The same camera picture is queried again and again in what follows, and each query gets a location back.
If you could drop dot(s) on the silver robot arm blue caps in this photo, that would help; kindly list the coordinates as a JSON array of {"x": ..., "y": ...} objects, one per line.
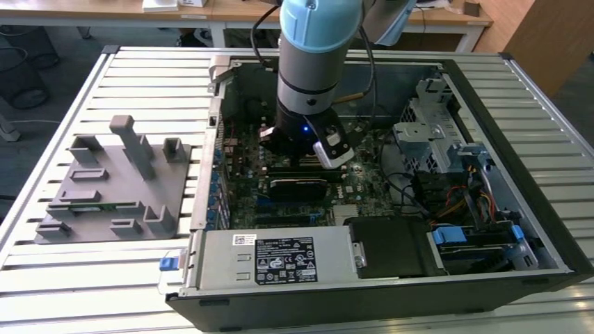
[{"x": 311, "y": 69}]

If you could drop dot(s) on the black RAM slot row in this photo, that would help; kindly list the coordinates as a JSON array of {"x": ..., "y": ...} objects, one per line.
[{"x": 296, "y": 173}]

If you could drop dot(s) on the small black graphics card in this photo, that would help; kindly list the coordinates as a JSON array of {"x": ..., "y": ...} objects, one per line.
[{"x": 296, "y": 189}]

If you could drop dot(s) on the round coin battery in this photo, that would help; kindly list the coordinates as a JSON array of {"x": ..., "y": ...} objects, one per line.
[{"x": 357, "y": 129}]

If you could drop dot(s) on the green motherboard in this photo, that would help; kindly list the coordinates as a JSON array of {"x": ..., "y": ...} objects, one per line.
[{"x": 365, "y": 181}]

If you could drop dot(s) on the black expansion slot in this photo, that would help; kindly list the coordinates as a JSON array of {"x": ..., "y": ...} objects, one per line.
[{"x": 283, "y": 220}]

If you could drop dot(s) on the small silver heat sink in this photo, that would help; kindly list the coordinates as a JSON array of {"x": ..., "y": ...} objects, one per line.
[{"x": 345, "y": 213}]

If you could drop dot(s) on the silver drive cage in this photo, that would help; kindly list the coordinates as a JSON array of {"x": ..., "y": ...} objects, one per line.
[{"x": 417, "y": 139}]

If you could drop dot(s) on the black plastic shroud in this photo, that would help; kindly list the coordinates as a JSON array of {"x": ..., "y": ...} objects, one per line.
[{"x": 393, "y": 243}]

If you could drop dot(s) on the silver power supply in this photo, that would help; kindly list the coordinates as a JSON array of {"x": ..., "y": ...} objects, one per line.
[{"x": 217, "y": 257}]

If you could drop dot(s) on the grey parts rack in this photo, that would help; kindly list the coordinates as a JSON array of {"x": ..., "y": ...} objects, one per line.
[{"x": 120, "y": 195}]

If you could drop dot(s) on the blue disk carrier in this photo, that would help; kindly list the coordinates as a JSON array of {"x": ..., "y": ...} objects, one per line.
[{"x": 447, "y": 238}]

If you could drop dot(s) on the green RAM stick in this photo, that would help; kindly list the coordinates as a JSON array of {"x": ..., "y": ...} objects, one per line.
[{"x": 108, "y": 207}]

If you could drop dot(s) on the white box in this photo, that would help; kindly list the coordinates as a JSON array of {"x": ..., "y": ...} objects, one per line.
[
  {"x": 192, "y": 2},
  {"x": 160, "y": 5}
]

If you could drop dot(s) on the blue case side latch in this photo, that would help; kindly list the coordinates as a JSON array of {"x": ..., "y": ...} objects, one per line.
[{"x": 168, "y": 264}]

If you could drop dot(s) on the black PC case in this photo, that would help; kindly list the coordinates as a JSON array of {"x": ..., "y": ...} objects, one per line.
[{"x": 324, "y": 313}]

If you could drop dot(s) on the small brown box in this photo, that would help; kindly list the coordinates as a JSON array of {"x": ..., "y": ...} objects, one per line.
[{"x": 471, "y": 8}]

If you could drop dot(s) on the blue plastic latch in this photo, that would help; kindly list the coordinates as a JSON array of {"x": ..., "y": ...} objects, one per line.
[{"x": 516, "y": 240}]

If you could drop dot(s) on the black bin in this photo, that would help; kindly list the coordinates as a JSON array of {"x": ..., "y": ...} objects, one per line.
[{"x": 22, "y": 76}]

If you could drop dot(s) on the white desk foot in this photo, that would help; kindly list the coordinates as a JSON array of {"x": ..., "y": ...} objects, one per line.
[{"x": 9, "y": 132}]

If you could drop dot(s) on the wooden cabinet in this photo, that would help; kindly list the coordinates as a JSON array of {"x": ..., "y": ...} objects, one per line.
[{"x": 547, "y": 41}]

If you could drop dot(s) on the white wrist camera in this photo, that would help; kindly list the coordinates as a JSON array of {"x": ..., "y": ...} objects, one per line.
[{"x": 336, "y": 153}]

